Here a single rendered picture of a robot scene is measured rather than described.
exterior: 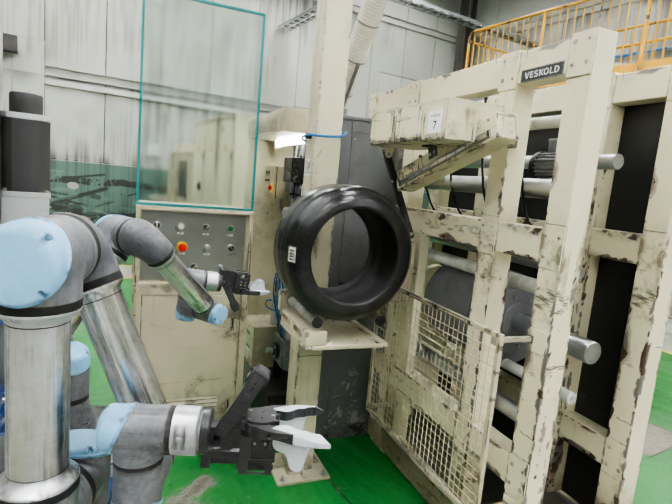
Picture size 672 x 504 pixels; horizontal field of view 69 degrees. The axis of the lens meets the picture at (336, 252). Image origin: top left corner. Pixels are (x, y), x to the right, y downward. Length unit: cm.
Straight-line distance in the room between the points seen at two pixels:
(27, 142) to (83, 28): 983
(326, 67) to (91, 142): 870
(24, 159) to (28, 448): 55
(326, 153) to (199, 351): 117
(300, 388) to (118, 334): 161
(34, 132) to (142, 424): 62
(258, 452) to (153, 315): 176
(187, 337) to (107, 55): 879
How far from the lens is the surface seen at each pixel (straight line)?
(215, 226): 251
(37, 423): 87
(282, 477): 260
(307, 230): 185
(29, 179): 115
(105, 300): 92
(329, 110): 227
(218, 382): 268
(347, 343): 204
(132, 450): 85
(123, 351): 93
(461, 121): 184
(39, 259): 76
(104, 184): 1065
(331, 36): 233
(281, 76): 1185
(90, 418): 157
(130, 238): 157
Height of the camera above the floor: 145
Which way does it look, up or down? 8 degrees down
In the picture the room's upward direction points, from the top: 5 degrees clockwise
